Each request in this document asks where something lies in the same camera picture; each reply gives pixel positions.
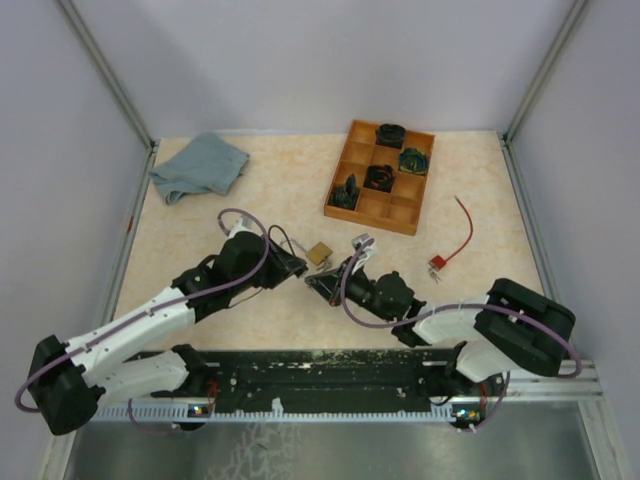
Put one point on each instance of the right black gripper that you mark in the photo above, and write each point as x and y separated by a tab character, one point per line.
329	283

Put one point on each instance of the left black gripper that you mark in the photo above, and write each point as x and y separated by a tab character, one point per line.
283	265

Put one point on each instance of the brass padlock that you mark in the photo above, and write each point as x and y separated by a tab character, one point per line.
319	254

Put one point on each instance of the red cable lock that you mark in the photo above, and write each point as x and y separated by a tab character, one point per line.
457	241

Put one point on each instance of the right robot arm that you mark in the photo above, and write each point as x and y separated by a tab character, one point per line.
510	327

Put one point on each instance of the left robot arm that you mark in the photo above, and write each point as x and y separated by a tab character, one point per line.
71	380

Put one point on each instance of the blue folded cloth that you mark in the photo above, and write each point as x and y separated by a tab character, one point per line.
207	164

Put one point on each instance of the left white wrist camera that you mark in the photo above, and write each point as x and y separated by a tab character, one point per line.
242	224

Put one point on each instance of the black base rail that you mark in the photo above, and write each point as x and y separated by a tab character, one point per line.
430	372

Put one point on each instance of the white toothed cable duct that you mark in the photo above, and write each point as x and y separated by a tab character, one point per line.
281	410

